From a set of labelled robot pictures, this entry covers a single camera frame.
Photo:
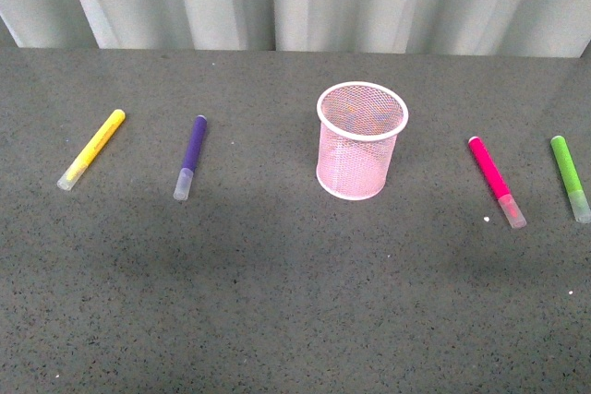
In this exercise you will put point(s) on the purple highlighter pen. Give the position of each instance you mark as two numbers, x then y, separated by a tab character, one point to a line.
190	161

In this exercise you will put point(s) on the pink highlighter pen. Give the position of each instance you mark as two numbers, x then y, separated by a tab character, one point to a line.
496	182

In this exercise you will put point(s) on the pink mesh pen cup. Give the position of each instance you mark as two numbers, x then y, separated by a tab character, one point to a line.
359	125

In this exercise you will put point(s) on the yellow highlighter pen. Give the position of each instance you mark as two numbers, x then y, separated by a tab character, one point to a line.
88	154

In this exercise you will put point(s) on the white pleated curtain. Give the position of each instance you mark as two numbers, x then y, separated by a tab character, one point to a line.
554	28

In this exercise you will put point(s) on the green highlighter pen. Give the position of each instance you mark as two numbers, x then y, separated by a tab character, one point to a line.
570	178

